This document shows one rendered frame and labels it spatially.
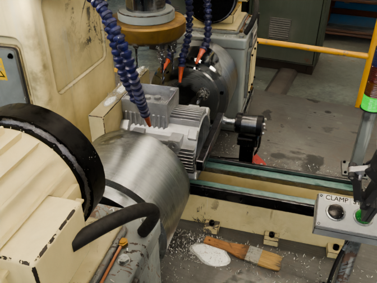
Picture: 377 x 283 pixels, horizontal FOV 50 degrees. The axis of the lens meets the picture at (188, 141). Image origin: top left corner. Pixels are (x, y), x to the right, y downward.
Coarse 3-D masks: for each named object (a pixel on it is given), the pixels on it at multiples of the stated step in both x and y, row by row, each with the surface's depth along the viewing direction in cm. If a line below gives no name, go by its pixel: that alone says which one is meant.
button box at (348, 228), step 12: (324, 204) 78; (348, 204) 78; (324, 216) 77; (348, 216) 77; (312, 228) 80; (324, 228) 77; (336, 228) 76; (348, 228) 76; (360, 228) 75; (372, 228) 75; (348, 240) 79; (360, 240) 78; (372, 240) 76
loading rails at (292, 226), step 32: (224, 160) 116; (192, 192) 107; (224, 192) 104; (256, 192) 105; (288, 192) 111; (320, 192) 108; (352, 192) 106; (224, 224) 110; (256, 224) 107; (288, 224) 104
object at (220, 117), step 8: (216, 120) 114; (224, 120) 116; (216, 128) 111; (208, 136) 107; (216, 136) 110; (208, 144) 104; (200, 152) 101; (208, 152) 102; (200, 160) 98; (200, 168) 99
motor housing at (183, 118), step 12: (180, 108) 104; (192, 108) 104; (204, 108) 104; (180, 120) 100; (192, 120) 100; (204, 120) 111; (156, 132) 102; (168, 132) 101; (180, 132) 100; (204, 132) 114; (192, 144) 99; (180, 156) 100; (192, 156) 99; (192, 168) 100
